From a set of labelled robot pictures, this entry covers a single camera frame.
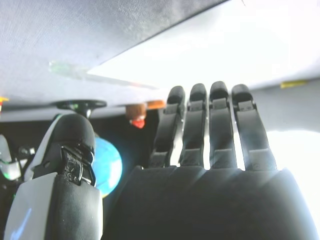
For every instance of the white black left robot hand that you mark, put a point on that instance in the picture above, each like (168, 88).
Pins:
(200, 205)

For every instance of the blue globe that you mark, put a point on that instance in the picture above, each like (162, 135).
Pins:
(110, 162)

